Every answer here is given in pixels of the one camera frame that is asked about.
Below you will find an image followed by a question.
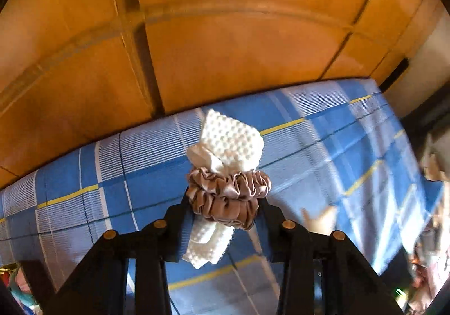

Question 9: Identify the wooden headboard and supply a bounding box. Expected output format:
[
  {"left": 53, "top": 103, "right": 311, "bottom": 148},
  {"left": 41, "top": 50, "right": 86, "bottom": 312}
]
[{"left": 0, "top": 0, "right": 450, "bottom": 189}]

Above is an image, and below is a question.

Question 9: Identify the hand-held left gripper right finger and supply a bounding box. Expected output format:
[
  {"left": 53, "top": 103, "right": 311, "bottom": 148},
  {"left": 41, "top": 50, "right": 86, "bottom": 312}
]
[{"left": 258, "top": 197, "right": 405, "bottom": 315}]

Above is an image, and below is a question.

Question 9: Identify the white dotted cloth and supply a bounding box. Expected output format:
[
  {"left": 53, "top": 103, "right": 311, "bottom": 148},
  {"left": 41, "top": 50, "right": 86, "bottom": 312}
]
[{"left": 182, "top": 109, "right": 265, "bottom": 270}]

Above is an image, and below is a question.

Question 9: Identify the blue plaid tablecloth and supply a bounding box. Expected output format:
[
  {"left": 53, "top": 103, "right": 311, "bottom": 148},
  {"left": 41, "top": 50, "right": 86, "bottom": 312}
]
[{"left": 0, "top": 77, "right": 444, "bottom": 315}]

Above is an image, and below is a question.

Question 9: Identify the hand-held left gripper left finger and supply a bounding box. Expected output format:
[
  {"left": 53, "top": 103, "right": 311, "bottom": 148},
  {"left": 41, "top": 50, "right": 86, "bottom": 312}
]
[{"left": 46, "top": 193, "right": 195, "bottom": 315}]

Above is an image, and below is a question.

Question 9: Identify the mauve satin scrunchie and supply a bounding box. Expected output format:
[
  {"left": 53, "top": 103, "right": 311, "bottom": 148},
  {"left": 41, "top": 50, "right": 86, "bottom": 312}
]
[{"left": 186, "top": 167, "right": 271, "bottom": 231}]

